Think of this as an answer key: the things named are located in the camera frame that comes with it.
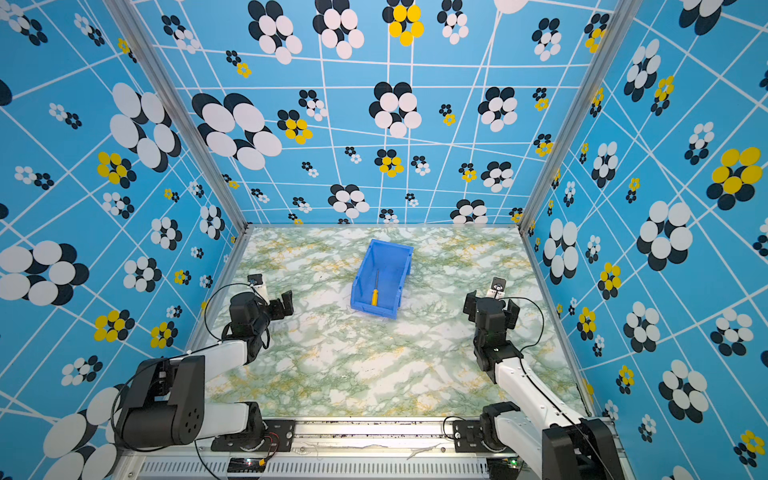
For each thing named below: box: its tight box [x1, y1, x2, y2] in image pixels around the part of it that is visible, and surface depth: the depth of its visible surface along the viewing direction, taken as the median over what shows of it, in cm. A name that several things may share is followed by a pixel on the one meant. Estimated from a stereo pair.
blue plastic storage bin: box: [350, 239, 380, 315], surface depth 101 cm
